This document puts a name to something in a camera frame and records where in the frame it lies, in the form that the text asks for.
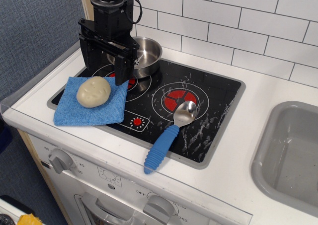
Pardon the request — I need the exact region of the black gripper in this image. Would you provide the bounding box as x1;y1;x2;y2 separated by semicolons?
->
79;5;136;86

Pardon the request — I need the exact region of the blue handled metal spoon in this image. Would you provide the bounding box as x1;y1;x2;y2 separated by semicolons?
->
144;101;197;174

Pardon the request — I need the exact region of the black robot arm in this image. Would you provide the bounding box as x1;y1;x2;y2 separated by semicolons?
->
79;0;139;85

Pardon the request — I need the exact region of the beige toy potato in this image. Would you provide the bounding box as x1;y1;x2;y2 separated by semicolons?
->
76;76;111;108

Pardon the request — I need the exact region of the stainless steel pot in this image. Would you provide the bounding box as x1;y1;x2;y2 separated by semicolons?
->
106;37;162;79

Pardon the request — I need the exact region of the blue microfiber cloth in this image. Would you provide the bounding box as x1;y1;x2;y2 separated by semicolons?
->
53;77;129;126

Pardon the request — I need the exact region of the grey left oven knob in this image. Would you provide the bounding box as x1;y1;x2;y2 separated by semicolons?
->
49;149;73;174

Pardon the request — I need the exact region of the grey oven knob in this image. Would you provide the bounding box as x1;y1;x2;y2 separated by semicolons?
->
49;149;73;174
143;195;175;225

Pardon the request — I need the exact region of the white toy oven front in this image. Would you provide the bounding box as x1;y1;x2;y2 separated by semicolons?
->
30;136;252;225

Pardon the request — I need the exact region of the grey right oven knob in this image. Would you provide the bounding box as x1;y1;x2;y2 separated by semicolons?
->
143;195;175;225

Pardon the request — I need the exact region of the yellow black object bottom left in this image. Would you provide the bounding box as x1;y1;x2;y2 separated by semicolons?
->
17;214;43;225

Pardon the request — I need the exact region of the grey sink basin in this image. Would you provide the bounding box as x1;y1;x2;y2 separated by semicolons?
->
251;101;318;217

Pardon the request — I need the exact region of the wooden side post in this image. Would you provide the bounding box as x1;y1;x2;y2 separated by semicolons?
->
81;0;94;20

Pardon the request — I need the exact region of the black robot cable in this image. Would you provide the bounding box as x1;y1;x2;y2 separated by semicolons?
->
123;0;143;24

